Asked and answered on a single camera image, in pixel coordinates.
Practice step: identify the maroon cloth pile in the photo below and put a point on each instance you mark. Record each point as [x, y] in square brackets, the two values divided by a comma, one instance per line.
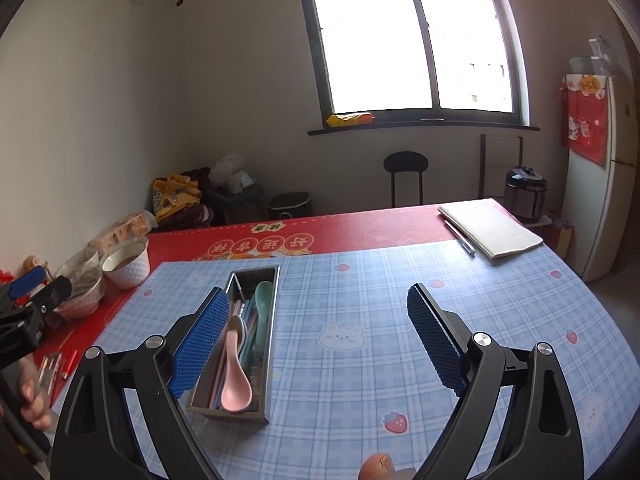
[187, 217]

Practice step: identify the grey pen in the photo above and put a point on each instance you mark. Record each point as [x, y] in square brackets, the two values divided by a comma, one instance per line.
[460, 237]

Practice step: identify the white dimpled bowl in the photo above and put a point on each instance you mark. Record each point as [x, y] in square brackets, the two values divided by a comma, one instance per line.
[127, 272]

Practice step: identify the red printed tablecloth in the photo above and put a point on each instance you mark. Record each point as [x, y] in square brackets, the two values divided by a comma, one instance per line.
[200, 245]

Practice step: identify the person's right hand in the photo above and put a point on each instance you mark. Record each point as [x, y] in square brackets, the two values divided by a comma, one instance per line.
[377, 466]

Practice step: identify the cream notebook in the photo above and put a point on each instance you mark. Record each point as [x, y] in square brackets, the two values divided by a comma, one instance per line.
[490, 230]

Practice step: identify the dark window sill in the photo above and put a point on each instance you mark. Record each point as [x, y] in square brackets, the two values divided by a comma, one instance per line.
[425, 129]

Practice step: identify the dark folding rack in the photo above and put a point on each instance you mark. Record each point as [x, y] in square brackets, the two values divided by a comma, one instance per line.
[482, 165]

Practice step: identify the black round chair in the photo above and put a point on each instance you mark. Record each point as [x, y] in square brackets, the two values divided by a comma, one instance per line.
[406, 162]

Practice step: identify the clear plastic bag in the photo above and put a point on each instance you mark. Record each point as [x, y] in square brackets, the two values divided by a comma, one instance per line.
[230, 172]

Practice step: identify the blue plaid table mat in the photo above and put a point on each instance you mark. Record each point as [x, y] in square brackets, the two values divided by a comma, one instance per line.
[350, 285]

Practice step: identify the pink spoon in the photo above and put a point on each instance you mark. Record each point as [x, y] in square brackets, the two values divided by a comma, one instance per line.
[235, 390]

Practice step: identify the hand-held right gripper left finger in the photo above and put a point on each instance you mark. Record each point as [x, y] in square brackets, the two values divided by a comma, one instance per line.
[200, 345]

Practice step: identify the yellow packet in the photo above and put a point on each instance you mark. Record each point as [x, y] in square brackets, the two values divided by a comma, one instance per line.
[350, 120]

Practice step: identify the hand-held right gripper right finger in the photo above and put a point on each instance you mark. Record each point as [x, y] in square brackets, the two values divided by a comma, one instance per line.
[435, 340]

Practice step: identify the black round bin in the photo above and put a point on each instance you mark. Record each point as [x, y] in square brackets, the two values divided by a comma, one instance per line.
[290, 206]

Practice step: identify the black rice cooker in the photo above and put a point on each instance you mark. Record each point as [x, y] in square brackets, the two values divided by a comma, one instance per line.
[525, 192]

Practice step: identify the dark framed window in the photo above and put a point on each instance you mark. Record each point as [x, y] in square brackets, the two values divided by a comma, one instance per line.
[370, 35]

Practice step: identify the person's left hand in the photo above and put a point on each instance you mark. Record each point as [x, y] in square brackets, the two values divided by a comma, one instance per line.
[35, 410]

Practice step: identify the red hanging cloth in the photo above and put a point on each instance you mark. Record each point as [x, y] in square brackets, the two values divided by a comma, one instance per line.
[585, 125]

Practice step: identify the red snack packets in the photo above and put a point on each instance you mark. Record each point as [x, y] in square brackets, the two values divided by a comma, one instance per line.
[30, 262]

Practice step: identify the packaged snack bag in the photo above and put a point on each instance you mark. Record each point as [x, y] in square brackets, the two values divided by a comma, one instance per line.
[125, 230]

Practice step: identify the green spoon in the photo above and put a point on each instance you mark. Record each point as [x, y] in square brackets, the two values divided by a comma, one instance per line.
[263, 295]

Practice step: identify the grey spoon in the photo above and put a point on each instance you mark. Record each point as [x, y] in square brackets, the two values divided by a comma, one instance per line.
[235, 322]

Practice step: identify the clear pen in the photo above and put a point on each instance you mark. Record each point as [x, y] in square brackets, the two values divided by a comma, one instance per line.
[50, 370]

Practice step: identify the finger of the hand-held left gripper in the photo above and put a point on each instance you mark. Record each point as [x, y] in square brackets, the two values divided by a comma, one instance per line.
[52, 292]
[27, 280]

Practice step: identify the white fridge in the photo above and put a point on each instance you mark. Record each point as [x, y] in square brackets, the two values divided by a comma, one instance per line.
[595, 210]

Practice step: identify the metal utensil tray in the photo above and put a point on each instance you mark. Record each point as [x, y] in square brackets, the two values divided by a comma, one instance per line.
[225, 414]

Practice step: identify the cardboard box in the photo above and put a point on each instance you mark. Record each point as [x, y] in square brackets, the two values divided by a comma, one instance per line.
[560, 237]

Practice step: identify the yellow printed bag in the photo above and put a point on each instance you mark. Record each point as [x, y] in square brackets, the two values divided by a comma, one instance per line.
[175, 190]

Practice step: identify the clear plastic containers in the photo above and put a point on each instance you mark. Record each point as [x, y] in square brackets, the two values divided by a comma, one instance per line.
[590, 60]

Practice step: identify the red pen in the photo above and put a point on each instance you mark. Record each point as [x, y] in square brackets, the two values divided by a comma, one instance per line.
[69, 365]

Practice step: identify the glass bowl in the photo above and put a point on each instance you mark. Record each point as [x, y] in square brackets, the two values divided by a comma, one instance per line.
[80, 300]
[80, 260]

